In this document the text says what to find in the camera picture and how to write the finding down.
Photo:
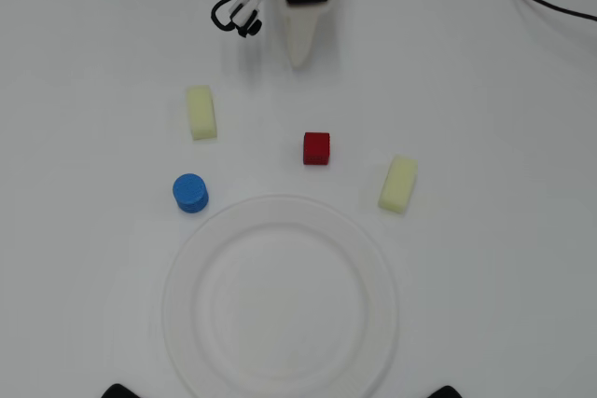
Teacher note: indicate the red cube block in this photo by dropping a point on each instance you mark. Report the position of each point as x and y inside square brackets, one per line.
[317, 148]

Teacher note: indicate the pale yellow sponge block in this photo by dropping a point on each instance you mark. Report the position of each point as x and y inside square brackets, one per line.
[202, 113]
[398, 183]

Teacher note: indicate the blue cylinder block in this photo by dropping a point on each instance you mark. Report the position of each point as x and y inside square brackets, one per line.
[190, 193]

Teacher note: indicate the white round dish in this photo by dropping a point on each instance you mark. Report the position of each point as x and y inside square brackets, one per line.
[280, 305]

